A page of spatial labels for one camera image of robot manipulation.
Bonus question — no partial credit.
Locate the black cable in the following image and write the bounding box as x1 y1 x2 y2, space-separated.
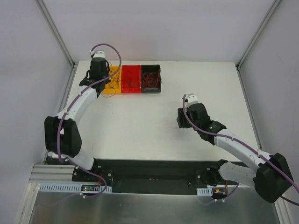
102 61 121 98

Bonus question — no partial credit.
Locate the dark cable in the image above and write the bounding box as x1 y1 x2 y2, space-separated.
123 70 138 88

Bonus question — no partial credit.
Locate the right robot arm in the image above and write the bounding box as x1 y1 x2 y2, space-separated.
177 99 296 203

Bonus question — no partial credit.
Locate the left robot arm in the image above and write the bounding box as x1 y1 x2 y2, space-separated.
44 57 110 182

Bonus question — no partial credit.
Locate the yellow plastic bin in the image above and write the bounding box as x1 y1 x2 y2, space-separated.
102 68 121 95

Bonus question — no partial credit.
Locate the red plastic bin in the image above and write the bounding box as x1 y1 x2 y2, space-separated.
121 65 141 93

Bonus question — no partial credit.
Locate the black plastic bin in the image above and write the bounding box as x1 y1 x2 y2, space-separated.
141 64 162 93

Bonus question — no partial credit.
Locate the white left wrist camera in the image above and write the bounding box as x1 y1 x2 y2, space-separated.
90 50 106 59

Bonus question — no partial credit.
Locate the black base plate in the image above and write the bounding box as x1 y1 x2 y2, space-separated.
44 157 255 196

